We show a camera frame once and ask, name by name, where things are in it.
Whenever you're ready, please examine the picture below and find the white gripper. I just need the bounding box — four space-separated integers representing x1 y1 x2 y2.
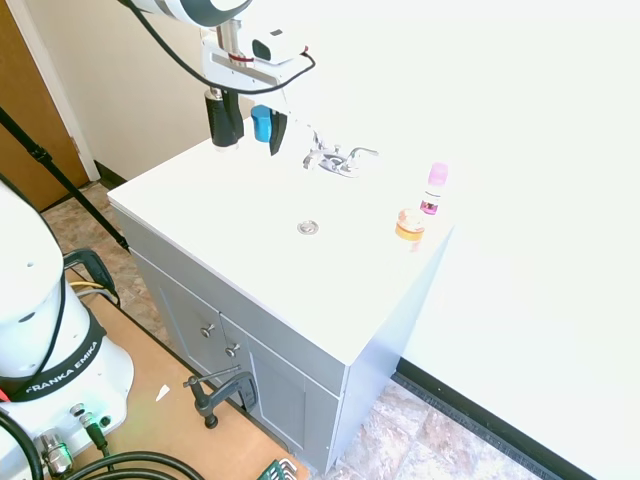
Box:
200 38 315 158

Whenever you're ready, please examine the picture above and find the chrome faucet spout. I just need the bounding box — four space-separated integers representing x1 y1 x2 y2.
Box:
301 146 329 172

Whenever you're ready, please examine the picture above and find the white sink countertop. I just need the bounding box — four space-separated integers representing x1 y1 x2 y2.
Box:
106 117 455 367

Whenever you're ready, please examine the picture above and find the black baseboard strip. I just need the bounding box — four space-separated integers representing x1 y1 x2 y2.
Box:
91 158 130 191
390 357 599 480

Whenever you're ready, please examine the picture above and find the orange round container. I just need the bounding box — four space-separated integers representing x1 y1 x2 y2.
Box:
394 208 427 252

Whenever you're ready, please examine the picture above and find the black tripod leg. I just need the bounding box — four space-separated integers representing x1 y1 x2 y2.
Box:
0 106 132 253

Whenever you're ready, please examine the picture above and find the purple cap bottle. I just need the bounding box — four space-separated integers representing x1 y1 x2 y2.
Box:
419 161 450 218

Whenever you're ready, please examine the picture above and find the grey cabinet door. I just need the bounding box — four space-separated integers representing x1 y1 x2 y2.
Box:
155 279 225 377
218 313 347 454

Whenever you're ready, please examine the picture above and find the brown wooden door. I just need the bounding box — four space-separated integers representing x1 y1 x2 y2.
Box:
0 0 91 213

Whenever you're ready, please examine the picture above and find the grey vanity cabinet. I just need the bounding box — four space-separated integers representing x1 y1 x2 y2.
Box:
112 205 454 475

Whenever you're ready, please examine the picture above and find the black C-clamp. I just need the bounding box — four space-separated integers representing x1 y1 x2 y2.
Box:
182 364 259 430

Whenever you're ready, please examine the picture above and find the wooden base board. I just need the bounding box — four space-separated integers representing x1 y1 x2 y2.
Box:
62 267 312 480

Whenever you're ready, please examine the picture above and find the green hex key set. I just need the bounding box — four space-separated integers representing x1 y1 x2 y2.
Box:
258 457 300 480

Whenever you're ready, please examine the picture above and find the white door frame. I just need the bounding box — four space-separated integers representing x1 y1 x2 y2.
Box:
8 0 102 183

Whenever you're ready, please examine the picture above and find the thin black connector cable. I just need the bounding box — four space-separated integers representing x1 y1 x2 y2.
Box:
79 410 113 459

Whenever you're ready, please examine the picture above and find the thick black cable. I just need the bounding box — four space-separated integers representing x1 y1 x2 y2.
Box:
63 450 207 480
0 408 47 480

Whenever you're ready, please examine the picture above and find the silver cable connector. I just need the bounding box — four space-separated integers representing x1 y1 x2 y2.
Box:
34 430 77 477

